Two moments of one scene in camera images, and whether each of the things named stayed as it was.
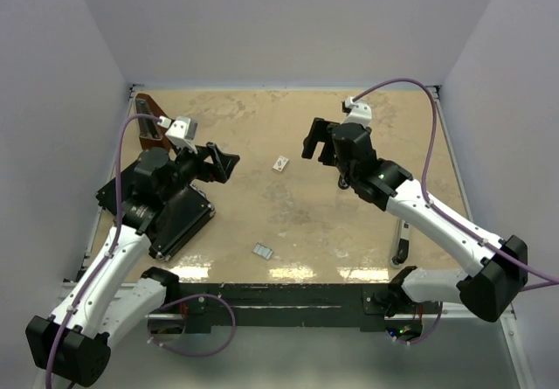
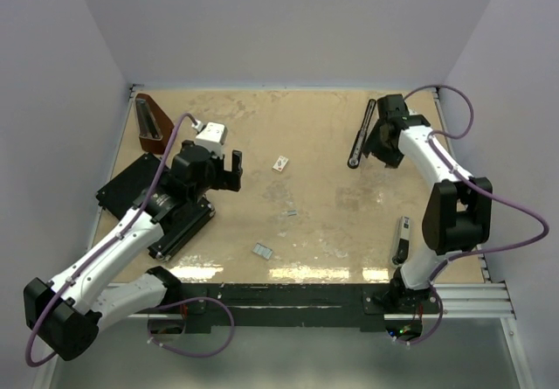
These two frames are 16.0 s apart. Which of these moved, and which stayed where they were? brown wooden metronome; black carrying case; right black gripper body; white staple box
Moved: right black gripper body
Stayed: brown wooden metronome; black carrying case; white staple box
